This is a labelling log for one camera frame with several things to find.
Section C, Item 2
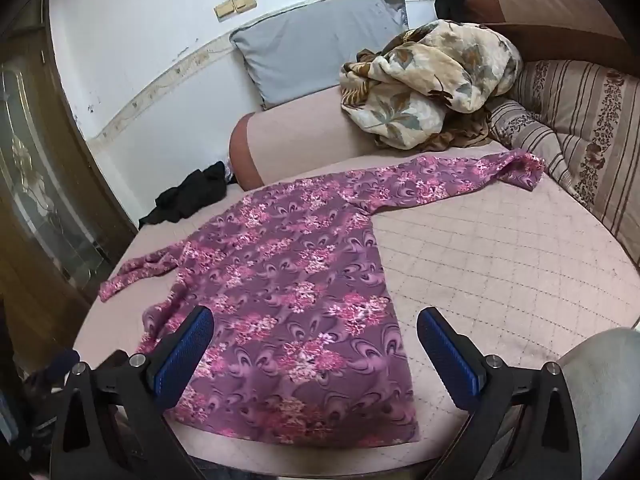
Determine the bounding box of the person's right leg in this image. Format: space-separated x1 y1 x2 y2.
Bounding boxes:
555 327 640 480

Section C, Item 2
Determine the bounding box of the purple floral garment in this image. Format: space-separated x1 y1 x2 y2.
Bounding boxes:
98 152 547 447

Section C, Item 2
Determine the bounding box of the pink and brown backrest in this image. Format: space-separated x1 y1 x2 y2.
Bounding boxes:
465 0 640 78

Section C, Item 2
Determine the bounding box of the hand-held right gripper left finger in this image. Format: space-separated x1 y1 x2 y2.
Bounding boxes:
50 305 216 480

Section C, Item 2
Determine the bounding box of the striped floral quilt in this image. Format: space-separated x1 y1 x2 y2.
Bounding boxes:
487 59 640 266

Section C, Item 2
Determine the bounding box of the brown cloth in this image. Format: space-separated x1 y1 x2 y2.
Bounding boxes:
430 109 493 152

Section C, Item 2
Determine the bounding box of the pink bolster cushion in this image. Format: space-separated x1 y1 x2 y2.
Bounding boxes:
229 84 381 192

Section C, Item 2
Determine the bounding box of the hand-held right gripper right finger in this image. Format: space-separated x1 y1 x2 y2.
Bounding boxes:
416 306 583 480

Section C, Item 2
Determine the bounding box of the wooden door with glass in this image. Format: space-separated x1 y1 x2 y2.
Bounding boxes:
0 0 138 376

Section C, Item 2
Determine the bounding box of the pink quilted bed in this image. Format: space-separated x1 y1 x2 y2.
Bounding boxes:
72 150 640 466

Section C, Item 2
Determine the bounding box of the beige floral blanket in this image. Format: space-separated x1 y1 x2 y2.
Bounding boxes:
339 19 523 150

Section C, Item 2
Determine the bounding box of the black crumpled cloth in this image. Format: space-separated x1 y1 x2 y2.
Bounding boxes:
138 161 228 228

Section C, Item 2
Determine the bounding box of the grey pillow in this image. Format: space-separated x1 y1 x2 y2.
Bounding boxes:
230 0 410 111

